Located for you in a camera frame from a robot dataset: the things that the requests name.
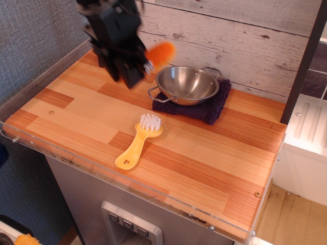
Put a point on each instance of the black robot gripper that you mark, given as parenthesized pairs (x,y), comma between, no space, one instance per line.
(113,31)

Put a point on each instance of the orange plush fish toy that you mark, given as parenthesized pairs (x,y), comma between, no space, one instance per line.
(150,60)

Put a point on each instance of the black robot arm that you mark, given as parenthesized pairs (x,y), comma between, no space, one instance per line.
(112,28)

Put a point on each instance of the yellow toy scrub brush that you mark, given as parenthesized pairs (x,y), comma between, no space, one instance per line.
(149,126)

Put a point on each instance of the dark purple folded cloth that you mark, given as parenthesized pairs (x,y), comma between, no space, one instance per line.
(208,111)

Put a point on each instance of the grey toy fridge dispenser panel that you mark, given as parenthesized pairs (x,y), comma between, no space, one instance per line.
(125,227)

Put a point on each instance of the orange object bottom left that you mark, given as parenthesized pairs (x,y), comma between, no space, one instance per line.
(26,239)

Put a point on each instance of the white toy sink counter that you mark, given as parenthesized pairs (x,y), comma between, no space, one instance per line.
(301,164)

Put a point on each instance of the small steel two-handled pot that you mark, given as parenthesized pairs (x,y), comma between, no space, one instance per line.
(184,85)

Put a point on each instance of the dark right shelf post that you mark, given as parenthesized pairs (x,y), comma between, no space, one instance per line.
(307,58)

